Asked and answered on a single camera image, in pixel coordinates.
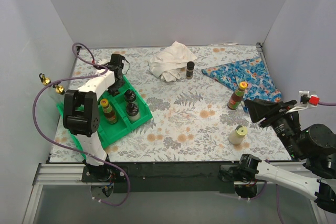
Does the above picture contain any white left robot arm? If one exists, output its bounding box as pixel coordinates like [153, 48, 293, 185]
[63, 54, 125, 182]

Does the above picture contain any red chili sauce bottle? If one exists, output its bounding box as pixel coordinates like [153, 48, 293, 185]
[100, 99, 118, 124]
[227, 81, 248, 110]

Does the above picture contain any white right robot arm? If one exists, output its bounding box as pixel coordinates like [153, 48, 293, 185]
[237, 94, 335, 213]

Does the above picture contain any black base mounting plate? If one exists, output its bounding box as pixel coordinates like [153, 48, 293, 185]
[81, 161, 255, 193]

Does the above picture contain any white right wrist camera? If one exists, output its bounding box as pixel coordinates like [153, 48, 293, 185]
[287, 90, 320, 113]

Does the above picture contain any white crumpled cloth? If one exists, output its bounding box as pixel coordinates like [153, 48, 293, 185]
[148, 41, 197, 82]

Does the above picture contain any blue floral cloth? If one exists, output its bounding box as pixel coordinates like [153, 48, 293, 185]
[202, 57, 282, 112]

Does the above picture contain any black-cap white powder bottle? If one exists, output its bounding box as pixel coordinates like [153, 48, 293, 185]
[125, 103, 140, 123]

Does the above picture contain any small black-cap spice jar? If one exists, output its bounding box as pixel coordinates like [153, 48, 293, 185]
[124, 89, 137, 103]

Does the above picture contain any clear gold-spout oil bottle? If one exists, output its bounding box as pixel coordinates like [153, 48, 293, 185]
[52, 82, 65, 103]

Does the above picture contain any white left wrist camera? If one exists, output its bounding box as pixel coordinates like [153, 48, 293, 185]
[93, 59, 110, 70]

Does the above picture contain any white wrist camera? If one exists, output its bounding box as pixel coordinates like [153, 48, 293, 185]
[93, 59, 110, 70]
[287, 90, 320, 113]

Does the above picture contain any black-lid seasoning shaker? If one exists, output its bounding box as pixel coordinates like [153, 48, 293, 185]
[186, 61, 195, 79]

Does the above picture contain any yellow-lid white sauce bottle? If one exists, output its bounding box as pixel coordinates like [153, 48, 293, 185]
[228, 125, 247, 145]

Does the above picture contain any green plastic organizer tray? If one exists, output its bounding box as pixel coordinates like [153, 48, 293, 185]
[55, 77, 153, 153]

